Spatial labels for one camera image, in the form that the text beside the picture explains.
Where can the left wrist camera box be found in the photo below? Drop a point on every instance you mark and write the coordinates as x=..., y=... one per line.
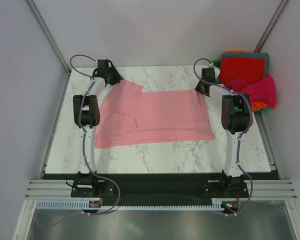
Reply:
x=104, y=64

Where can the green plastic bin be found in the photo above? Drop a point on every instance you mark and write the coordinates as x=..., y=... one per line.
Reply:
x=217, y=63

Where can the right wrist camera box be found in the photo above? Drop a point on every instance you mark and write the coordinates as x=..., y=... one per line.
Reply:
x=210, y=73

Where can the orange t-shirt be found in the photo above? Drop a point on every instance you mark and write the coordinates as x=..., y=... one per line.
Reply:
x=258, y=106

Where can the grey t-shirt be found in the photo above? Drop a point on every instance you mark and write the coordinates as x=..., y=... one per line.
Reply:
x=254, y=55

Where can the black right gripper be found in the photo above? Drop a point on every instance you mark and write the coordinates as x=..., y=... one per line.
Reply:
x=197, y=88

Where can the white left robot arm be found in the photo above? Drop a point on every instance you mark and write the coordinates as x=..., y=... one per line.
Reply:
x=87, y=115

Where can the right aluminium frame post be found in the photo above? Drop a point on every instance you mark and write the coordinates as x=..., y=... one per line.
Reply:
x=271, y=25

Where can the pink t-shirt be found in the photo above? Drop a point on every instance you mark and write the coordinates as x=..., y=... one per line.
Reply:
x=130, y=116

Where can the left aluminium frame post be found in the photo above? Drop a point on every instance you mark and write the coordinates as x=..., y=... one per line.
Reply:
x=48, y=35

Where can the aluminium frame post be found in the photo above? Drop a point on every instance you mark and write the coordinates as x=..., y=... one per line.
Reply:
x=271, y=25
x=48, y=35

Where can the white slotted cable duct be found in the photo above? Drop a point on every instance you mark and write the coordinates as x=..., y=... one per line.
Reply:
x=89, y=205

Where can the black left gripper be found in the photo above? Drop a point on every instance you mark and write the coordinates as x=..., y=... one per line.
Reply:
x=118, y=76

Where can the red t-shirt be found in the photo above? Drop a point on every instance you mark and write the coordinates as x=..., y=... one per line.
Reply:
x=252, y=70

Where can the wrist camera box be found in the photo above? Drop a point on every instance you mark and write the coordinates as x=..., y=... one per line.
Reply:
x=210, y=73
x=104, y=64

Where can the aluminium front rail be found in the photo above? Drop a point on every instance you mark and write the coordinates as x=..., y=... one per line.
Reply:
x=263, y=190

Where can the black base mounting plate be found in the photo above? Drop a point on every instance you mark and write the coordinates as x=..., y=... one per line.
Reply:
x=156, y=189

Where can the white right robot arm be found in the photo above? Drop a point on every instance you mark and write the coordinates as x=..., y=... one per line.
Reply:
x=236, y=119

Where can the magenta t-shirt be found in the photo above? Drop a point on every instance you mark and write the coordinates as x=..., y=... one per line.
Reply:
x=264, y=90

